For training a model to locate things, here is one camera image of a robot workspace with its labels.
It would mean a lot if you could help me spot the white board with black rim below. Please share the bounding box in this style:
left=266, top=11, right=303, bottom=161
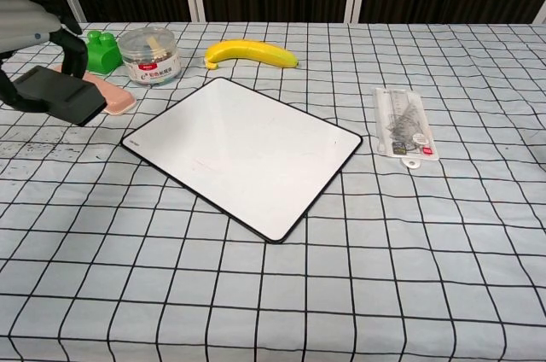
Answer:
left=120, top=77, right=364, bottom=246

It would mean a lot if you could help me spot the white black checked tablecloth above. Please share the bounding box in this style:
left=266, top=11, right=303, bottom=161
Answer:
left=0, top=20, right=546, bottom=362

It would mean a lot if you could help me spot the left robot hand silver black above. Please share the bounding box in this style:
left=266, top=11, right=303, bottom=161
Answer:
left=0, top=0, right=90, bottom=112

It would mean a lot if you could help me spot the clear jar of clips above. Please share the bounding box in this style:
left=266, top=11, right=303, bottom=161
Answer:
left=118, top=25, right=180, bottom=88

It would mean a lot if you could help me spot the yellow banana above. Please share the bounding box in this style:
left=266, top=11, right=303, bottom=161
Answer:
left=204, top=38, right=299, bottom=72

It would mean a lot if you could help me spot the dark grey board eraser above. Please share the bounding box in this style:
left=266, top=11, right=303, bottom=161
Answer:
left=12, top=65, right=107, bottom=127

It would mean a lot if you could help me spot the green toy block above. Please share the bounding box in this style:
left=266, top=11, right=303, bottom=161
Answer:
left=86, top=30, right=122, bottom=77

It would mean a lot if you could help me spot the clear packaged ruler set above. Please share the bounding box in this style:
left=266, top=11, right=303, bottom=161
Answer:
left=369, top=86, right=440, bottom=171

